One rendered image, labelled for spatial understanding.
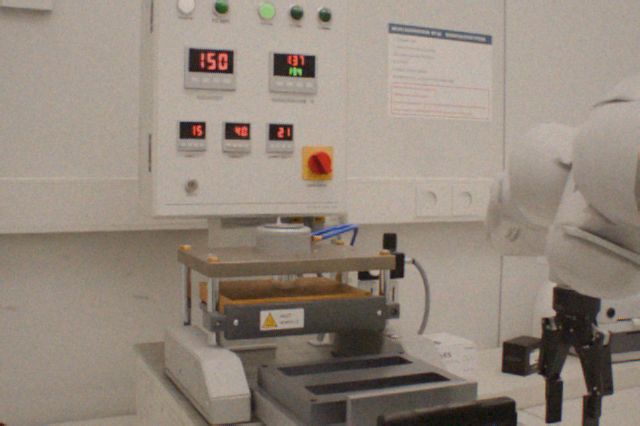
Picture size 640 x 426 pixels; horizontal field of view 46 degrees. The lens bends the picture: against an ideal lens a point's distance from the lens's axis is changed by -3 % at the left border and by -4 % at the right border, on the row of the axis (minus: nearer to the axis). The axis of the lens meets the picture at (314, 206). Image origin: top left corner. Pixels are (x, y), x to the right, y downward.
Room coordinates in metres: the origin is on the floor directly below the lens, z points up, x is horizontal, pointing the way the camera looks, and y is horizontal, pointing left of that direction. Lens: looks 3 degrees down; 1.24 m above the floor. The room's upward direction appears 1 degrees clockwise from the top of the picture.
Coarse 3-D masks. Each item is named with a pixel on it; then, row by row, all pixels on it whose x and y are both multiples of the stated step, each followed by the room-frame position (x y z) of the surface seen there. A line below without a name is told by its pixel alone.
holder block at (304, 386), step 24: (336, 360) 0.96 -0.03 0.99; (360, 360) 0.96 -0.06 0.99; (384, 360) 0.97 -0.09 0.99; (408, 360) 0.96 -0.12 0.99; (264, 384) 0.90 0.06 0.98; (288, 384) 0.85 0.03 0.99; (312, 384) 0.85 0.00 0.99; (336, 384) 0.85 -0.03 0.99; (360, 384) 0.87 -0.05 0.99; (384, 384) 0.88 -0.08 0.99; (408, 384) 0.89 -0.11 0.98; (432, 384) 0.85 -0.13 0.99; (288, 408) 0.83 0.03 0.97; (312, 408) 0.78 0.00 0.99; (336, 408) 0.79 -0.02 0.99
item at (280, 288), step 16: (224, 288) 1.11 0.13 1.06; (240, 288) 1.11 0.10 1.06; (256, 288) 1.12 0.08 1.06; (272, 288) 1.12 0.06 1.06; (288, 288) 1.11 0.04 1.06; (304, 288) 1.12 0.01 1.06; (320, 288) 1.12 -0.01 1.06; (336, 288) 1.12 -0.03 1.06; (352, 288) 1.13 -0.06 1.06; (224, 304) 1.05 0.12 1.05
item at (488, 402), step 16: (480, 400) 0.74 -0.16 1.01; (496, 400) 0.74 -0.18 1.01; (512, 400) 0.74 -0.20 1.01; (384, 416) 0.69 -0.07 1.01; (400, 416) 0.69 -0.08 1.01; (416, 416) 0.70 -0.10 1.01; (432, 416) 0.70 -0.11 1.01; (448, 416) 0.71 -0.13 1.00; (464, 416) 0.72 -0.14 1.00; (480, 416) 0.72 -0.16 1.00; (496, 416) 0.73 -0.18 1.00; (512, 416) 0.74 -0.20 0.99
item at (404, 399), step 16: (256, 384) 0.93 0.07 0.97; (448, 384) 0.80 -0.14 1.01; (464, 384) 0.80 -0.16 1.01; (256, 400) 0.90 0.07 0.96; (272, 400) 0.87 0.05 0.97; (352, 400) 0.75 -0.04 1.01; (368, 400) 0.75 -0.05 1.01; (384, 400) 0.76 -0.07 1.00; (400, 400) 0.77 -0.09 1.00; (416, 400) 0.78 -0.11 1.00; (432, 400) 0.78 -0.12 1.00; (448, 400) 0.79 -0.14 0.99; (464, 400) 0.80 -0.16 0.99; (272, 416) 0.85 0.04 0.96; (288, 416) 0.81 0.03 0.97; (352, 416) 0.75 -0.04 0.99; (368, 416) 0.75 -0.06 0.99
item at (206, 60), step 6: (198, 54) 1.20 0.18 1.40; (204, 54) 1.21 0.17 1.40; (210, 54) 1.21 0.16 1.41; (216, 54) 1.22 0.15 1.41; (222, 54) 1.22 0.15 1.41; (228, 54) 1.22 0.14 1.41; (198, 60) 1.20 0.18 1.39; (204, 60) 1.21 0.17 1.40; (210, 60) 1.21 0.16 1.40; (216, 60) 1.22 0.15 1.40; (222, 60) 1.22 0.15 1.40; (228, 60) 1.22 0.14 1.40; (198, 66) 1.20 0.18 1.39; (204, 66) 1.21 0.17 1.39; (210, 66) 1.21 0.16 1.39; (216, 66) 1.22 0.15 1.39; (222, 66) 1.22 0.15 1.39
